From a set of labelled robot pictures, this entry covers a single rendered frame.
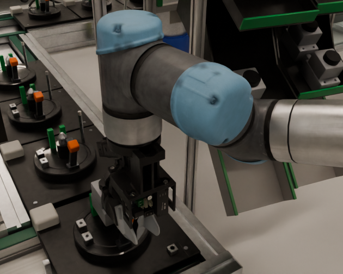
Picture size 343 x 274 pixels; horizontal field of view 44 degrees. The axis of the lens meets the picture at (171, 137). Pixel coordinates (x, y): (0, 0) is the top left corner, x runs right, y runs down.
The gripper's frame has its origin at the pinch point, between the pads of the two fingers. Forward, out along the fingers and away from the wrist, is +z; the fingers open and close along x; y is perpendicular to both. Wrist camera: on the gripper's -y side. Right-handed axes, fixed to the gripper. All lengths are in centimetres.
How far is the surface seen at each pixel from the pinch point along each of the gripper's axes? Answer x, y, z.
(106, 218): -1.9, -6.2, 1.6
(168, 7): 24.0, -29.8, -24.5
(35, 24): 21, -132, 9
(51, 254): -11.3, -10.3, 9.0
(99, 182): -1.2, -9.9, -3.4
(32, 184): -8.9, -30.9, 9.0
